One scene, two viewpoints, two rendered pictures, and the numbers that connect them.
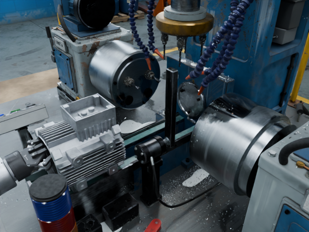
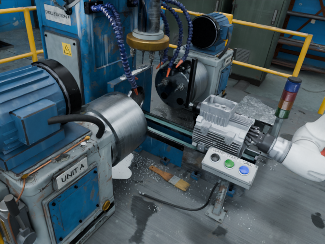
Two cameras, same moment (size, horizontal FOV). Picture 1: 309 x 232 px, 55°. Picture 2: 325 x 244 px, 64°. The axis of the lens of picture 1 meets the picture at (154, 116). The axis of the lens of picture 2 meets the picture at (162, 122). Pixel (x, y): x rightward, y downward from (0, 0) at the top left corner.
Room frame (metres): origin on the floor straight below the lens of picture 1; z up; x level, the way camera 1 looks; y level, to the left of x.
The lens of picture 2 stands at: (1.28, 0.97, 1.62)
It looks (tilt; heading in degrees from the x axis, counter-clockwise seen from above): 32 degrees down; 247
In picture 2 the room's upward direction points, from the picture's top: 6 degrees clockwise
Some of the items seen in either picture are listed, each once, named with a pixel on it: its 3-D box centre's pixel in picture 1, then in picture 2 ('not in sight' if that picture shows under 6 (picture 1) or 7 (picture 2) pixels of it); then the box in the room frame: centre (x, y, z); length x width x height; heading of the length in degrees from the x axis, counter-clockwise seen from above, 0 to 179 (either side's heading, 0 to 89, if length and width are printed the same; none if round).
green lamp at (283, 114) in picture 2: not in sight; (282, 111); (0.34, 0.17, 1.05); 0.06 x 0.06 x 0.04
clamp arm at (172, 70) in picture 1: (170, 110); (191, 83); (0.73, -0.05, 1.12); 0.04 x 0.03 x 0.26; 129
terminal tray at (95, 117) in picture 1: (88, 117); (218, 110); (0.71, 0.19, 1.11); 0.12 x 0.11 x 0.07; 128
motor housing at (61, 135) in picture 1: (80, 147); (222, 132); (0.69, 0.22, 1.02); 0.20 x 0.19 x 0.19; 128
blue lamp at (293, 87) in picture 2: (51, 198); (292, 84); (0.34, 0.17, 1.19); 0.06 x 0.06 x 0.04
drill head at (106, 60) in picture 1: (117, 70); (98, 135); (1.19, 0.16, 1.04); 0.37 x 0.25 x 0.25; 39
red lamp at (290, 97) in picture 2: (56, 216); (289, 94); (0.34, 0.17, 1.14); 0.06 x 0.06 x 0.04
